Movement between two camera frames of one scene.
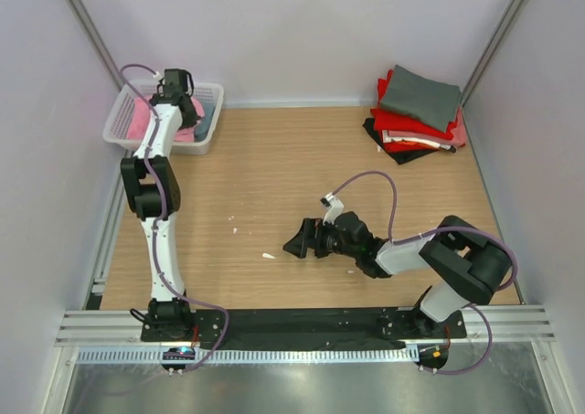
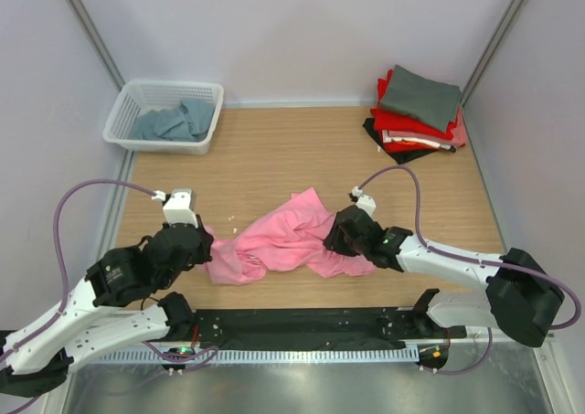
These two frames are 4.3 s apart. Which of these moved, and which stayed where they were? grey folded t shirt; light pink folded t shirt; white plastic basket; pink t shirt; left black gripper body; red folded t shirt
Moved: left black gripper body; pink t shirt
Stayed: grey folded t shirt; light pink folded t shirt; white plastic basket; red folded t shirt
